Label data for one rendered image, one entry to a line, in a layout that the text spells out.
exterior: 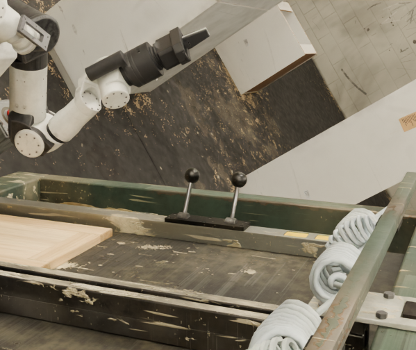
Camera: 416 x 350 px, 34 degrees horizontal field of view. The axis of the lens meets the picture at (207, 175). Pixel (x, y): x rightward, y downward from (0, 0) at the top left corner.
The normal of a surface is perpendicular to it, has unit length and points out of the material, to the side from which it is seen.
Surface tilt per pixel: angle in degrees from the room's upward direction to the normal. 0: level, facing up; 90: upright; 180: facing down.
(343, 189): 90
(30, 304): 90
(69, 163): 0
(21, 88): 90
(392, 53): 90
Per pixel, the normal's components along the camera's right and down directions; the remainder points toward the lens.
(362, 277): 0.00, -0.98
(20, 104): -0.19, 0.48
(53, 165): 0.78, -0.46
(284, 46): -0.40, 0.16
